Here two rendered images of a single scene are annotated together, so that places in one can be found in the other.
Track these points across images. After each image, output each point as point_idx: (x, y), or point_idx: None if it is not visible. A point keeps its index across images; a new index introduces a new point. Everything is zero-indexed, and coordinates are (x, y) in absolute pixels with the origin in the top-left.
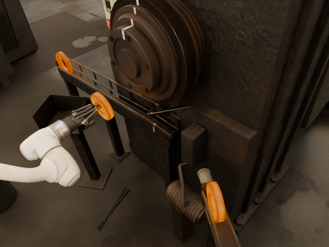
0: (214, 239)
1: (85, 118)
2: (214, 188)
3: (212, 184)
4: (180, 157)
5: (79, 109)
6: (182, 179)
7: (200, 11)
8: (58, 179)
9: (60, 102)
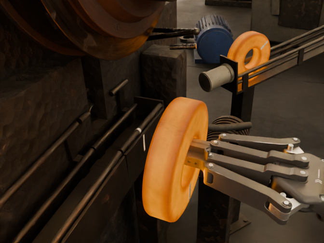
0: (280, 72)
1: (282, 143)
2: (249, 33)
3: (243, 38)
4: (129, 193)
5: (257, 187)
6: (212, 124)
7: None
8: None
9: None
